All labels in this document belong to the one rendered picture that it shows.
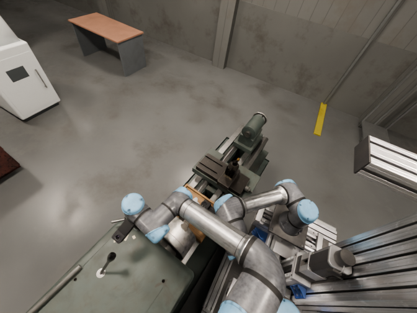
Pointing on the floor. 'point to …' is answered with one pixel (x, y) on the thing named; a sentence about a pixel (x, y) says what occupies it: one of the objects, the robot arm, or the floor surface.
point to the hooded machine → (22, 78)
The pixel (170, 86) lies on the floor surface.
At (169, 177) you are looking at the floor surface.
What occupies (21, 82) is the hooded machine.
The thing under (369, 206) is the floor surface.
